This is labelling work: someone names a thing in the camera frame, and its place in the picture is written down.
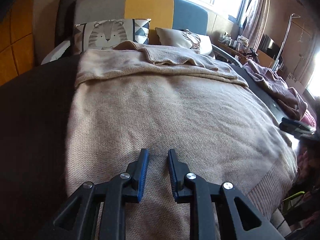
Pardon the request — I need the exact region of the grey yellow blue sofa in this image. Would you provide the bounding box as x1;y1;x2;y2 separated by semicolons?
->
42;0;239;64

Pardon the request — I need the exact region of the wooden side table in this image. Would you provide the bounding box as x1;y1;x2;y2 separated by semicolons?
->
217;32;260;64

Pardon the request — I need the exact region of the mauve knit garment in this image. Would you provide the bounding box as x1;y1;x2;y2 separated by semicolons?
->
243;60;308;121

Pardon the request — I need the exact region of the tiger print cushion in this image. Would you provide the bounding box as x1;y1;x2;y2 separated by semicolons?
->
74;18;153;54

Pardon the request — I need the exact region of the black monitor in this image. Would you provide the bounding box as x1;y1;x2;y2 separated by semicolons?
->
258;34;280;60

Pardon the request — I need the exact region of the patterned curtain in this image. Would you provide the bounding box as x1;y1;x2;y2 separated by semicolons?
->
242;0;271;50

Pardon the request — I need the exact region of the orange wooden cabinet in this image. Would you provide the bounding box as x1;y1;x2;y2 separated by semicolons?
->
0;0;35;85

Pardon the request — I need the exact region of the beige knit sweater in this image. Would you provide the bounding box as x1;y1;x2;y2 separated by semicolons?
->
66;42;297;239

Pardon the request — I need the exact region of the deer print cushion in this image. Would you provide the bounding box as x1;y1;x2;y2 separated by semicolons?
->
155;28;213;55

